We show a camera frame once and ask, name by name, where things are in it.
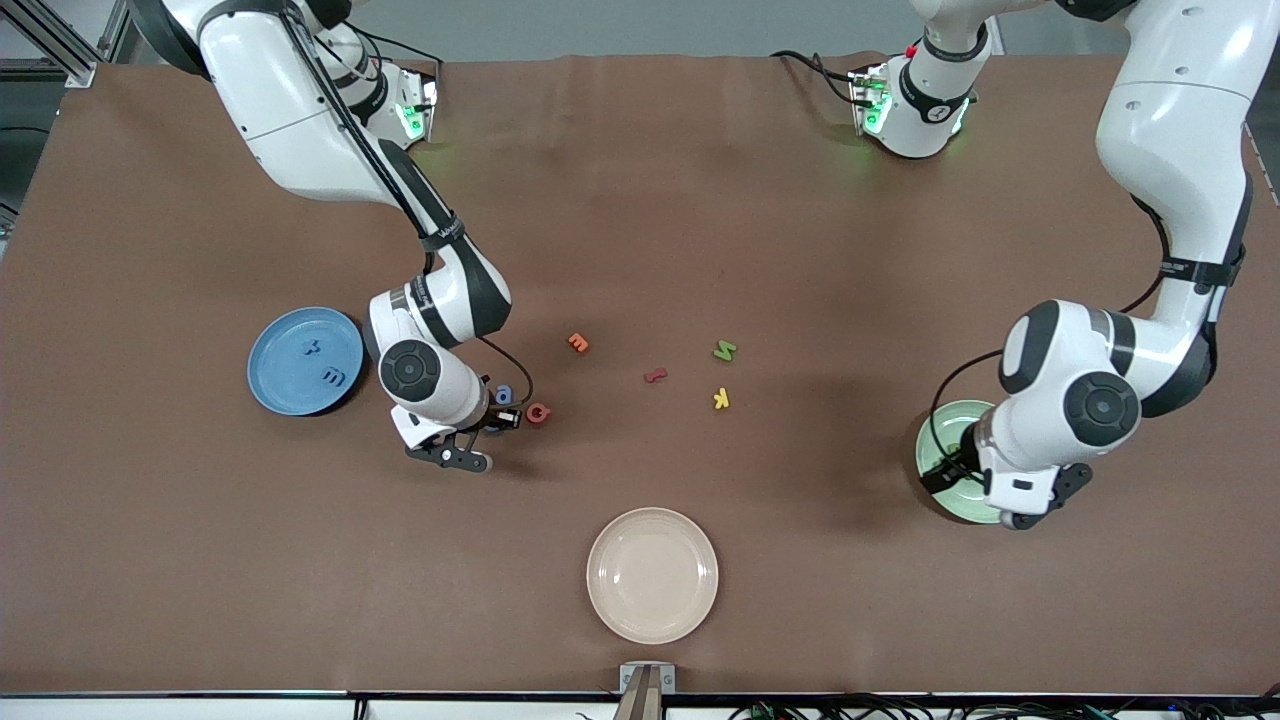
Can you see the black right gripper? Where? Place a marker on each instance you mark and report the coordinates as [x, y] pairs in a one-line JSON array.
[[492, 414]]

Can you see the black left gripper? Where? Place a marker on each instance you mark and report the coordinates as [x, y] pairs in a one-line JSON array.
[[941, 475]]

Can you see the blue letter m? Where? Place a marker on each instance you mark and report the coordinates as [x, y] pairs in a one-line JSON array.
[[333, 377]]

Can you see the blue plus sign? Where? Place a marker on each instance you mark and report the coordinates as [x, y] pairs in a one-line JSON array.
[[313, 348]]

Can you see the green letter N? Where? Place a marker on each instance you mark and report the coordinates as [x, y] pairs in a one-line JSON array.
[[725, 351]]

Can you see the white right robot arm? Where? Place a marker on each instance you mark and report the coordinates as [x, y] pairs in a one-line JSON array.
[[300, 120]]

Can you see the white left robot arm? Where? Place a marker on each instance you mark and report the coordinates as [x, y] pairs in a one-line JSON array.
[[1170, 120]]

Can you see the pink letter Q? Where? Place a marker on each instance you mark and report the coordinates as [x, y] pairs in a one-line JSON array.
[[540, 415]]

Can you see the green plate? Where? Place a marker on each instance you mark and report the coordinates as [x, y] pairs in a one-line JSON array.
[[940, 440]]

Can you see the orange letter E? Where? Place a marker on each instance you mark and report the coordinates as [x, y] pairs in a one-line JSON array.
[[578, 343]]

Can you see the cream plate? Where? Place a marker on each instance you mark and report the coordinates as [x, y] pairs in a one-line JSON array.
[[652, 575]]

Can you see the yellow letter K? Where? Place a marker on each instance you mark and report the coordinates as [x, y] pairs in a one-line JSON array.
[[725, 399]]

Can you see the blue plate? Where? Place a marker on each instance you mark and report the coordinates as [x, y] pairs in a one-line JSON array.
[[290, 390]]

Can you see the brown table mat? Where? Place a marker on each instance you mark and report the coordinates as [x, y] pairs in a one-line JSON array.
[[700, 200]]

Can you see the base connector box green light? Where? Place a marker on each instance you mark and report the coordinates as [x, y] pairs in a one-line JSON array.
[[868, 100], [418, 110]]

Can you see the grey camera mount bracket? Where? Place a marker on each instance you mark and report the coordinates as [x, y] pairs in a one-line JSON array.
[[647, 685]]

